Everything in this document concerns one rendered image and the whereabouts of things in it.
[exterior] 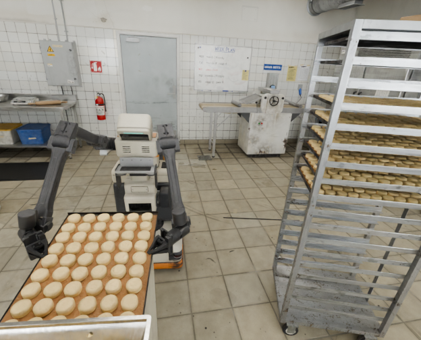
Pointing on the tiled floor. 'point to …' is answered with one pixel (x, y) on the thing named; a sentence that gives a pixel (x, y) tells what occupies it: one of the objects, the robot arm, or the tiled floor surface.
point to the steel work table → (30, 110)
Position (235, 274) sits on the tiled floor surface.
